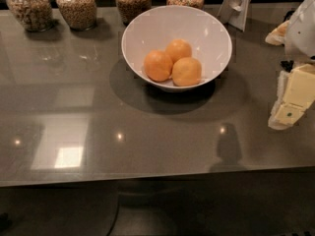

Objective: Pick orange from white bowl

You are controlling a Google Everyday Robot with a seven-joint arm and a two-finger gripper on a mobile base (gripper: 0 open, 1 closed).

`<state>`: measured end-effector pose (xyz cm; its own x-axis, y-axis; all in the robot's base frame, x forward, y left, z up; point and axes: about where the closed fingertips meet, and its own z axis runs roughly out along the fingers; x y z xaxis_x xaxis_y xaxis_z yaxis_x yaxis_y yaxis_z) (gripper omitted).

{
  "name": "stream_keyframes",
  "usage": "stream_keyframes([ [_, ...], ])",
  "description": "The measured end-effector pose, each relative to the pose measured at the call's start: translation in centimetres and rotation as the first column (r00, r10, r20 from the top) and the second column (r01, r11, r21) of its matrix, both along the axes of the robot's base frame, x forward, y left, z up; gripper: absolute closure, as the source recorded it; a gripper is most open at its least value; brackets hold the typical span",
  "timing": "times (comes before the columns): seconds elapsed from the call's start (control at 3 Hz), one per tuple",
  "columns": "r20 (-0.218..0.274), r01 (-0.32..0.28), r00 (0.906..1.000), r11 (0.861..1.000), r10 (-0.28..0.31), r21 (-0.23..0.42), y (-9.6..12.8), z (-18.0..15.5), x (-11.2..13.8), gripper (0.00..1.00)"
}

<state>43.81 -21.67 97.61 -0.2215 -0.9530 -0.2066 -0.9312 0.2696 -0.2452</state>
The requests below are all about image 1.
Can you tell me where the glass grain jar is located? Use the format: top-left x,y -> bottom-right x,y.
6,0 -> 53,32
56,0 -> 96,30

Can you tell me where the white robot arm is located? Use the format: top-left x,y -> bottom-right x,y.
265,0 -> 315,130

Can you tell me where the orange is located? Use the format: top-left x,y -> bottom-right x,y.
165,39 -> 192,63
144,50 -> 173,82
171,57 -> 202,87

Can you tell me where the far left glass grain jar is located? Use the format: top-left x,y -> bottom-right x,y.
6,0 -> 53,32

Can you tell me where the white ceramic bowl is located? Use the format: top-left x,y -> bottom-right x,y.
121,6 -> 232,92

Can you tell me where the white folded card stand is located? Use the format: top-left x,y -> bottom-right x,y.
218,0 -> 251,31

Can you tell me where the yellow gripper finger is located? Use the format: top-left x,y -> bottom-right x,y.
265,20 -> 289,46
268,64 -> 315,130

